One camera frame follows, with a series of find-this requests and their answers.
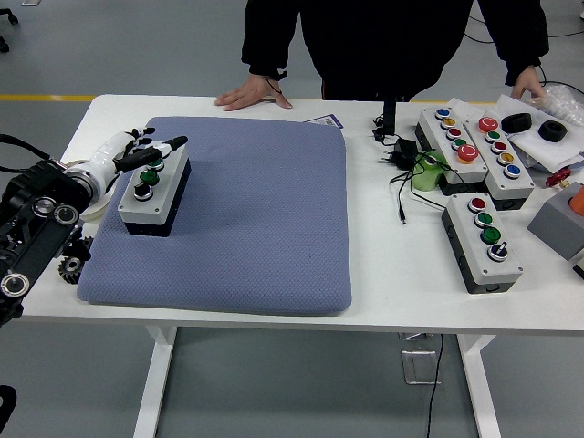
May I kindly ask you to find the person's left hand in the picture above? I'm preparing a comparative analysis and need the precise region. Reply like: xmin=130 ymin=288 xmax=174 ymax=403
xmin=510 ymin=65 xmax=547 ymax=100

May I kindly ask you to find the person's right hand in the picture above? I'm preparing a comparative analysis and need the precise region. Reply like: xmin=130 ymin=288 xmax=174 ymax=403
xmin=214 ymin=75 xmax=293 ymax=112

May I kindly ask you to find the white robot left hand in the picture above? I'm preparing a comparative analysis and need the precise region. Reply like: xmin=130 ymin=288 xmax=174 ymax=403
xmin=86 ymin=127 xmax=189 ymax=193

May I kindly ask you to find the grey four-button control box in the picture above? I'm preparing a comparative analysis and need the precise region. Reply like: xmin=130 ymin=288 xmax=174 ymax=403
xmin=441 ymin=192 xmax=525 ymax=295
xmin=117 ymin=144 xmax=191 ymax=238

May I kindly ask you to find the grey five-button control box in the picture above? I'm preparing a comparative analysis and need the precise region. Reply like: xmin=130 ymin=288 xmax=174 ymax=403
xmin=463 ymin=116 xmax=536 ymax=212
xmin=413 ymin=107 xmax=490 ymax=196

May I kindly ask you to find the clear plastic bag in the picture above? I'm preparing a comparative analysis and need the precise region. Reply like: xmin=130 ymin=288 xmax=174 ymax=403
xmin=531 ymin=85 xmax=584 ymax=124

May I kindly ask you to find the white tape roll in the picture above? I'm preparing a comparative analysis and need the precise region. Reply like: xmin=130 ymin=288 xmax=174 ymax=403
xmin=58 ymin=158 xmax=114 ymax=224

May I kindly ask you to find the small white paper sheet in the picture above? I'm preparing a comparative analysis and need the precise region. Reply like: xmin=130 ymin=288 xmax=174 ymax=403
xmin=446 ymin=98 xmax=487 ymax=120

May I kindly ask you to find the purple label card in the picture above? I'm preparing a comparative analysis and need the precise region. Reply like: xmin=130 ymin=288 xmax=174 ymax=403
xmin=304 ymin=113 xmax=341 ymax=130

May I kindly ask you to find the large black gear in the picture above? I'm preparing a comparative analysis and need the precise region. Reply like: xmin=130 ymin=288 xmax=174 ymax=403
xmin=63 ymin=235 xmax=95 ymax=264

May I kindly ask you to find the small black gear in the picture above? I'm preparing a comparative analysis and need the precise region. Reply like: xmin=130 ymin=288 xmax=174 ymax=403
xmin=57 ymin=255 xmax=84 ymax=284

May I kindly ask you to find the blue-grey textured mat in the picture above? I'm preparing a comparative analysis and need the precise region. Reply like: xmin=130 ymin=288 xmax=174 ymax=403
xmin=76 ymin=116 xmax=355 ymax=317

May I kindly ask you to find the orange cylinder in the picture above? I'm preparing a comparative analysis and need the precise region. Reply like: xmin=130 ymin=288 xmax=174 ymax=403
xmin=567 ymin=183 xmax=584 ymax=215

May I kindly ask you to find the black upright stand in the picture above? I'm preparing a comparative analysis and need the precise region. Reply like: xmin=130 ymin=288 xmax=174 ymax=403
xmin=373 ymin=100 xmax=398 ymax=146

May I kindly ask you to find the person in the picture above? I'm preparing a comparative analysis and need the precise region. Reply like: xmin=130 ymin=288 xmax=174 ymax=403
xmin=240 ymin=0 xmax=551 ymax=102

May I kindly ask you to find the green plastic part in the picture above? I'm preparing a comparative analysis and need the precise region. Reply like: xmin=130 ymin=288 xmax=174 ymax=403
xmin=412 ymin=152 xmax=451 ymax=193

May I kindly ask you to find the grey block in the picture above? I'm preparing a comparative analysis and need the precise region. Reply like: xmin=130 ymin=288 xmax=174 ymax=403
xmin=527 ymin=182 xmax=584 ymax=261

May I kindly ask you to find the black office chair base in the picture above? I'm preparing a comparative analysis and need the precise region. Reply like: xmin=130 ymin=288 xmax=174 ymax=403
xmin=0 ymin=8 xmax=20 ymax=54

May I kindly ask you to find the white table leg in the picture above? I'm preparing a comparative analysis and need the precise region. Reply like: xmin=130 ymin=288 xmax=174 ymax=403
xmin=458 ymin=335 xmax=503 ymax=438
xmin=131 ymin=326 xmax=179 ymax=438

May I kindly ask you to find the clear floor socket cover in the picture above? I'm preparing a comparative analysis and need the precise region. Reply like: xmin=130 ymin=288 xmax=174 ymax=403
xmin=401 ymin=349 xmax=443 ymax=386

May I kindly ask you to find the black foam ring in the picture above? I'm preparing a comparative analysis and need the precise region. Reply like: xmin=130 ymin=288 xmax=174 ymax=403
xmin=537 ymin=120 xmax=568 ymax=142
xmin=500 ymin=112 xmax=533 ymax=135

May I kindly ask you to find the red valve handle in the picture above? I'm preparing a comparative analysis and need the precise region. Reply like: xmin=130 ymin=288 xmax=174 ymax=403
xmin=546 ymin=167 xmax=574 ymax=189

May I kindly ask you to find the black power adapter with cord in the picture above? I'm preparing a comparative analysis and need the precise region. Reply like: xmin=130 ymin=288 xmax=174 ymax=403
xmin=376 ymin=138 xmax=451 ymax=225

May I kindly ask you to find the black hanging cable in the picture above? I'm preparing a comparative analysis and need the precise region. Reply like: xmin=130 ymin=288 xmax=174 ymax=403
xmin=426 ymin=335 xmax=446 ymax=438

